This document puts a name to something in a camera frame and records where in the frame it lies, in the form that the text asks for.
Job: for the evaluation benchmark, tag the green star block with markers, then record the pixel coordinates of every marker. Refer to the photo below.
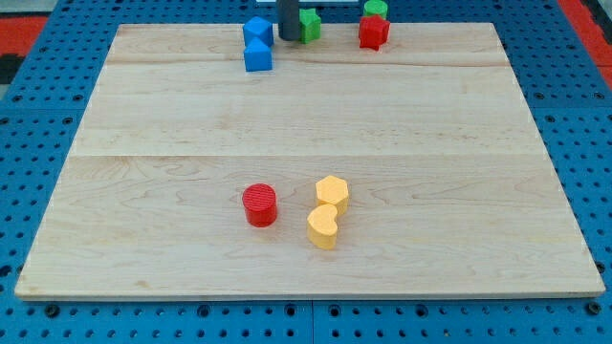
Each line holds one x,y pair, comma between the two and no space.
310,25

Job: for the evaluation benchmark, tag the red star block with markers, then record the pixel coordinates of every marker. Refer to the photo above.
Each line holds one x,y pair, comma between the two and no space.
373,31

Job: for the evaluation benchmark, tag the yellow hexagon block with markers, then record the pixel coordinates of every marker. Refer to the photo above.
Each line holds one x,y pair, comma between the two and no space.
335,191

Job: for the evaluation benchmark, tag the yellow heart block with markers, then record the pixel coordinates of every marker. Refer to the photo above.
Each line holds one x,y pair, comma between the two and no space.
322,227

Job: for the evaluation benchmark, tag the red cylinder block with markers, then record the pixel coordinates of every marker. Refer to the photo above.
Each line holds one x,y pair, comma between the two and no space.
259,201

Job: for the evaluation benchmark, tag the blue triangle block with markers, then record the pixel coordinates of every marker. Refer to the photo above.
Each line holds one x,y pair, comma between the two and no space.
257,56

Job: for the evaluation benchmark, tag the light wooden board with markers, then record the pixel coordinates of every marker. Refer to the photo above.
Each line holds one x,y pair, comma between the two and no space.
452,192

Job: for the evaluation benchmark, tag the blue cube block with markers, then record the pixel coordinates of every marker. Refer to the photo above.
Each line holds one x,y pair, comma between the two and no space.
258,28

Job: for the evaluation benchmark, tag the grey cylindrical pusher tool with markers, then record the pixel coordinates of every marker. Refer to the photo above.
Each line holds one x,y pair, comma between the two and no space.
288,19

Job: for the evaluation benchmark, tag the green cylinder block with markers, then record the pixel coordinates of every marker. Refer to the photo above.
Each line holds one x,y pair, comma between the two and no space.
375,7

